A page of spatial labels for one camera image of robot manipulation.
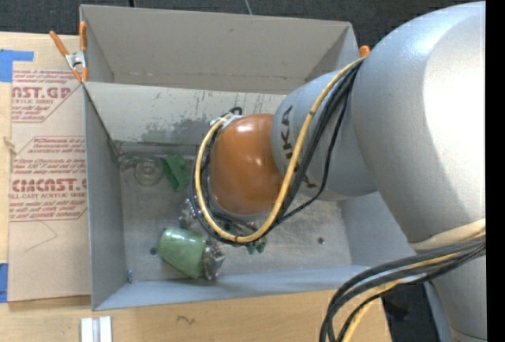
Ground light green cup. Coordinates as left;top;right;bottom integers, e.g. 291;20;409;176
157;227;209;280

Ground grey metal bin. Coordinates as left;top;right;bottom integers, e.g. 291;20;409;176
78;3;420;312

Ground clear glass thing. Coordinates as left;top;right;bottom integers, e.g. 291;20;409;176
120;156;163;187

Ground brown cardboard board, red print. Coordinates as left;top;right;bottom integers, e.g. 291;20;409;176
0;31;93;303

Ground dark green toy piece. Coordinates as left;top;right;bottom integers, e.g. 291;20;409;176
164;155;193;193

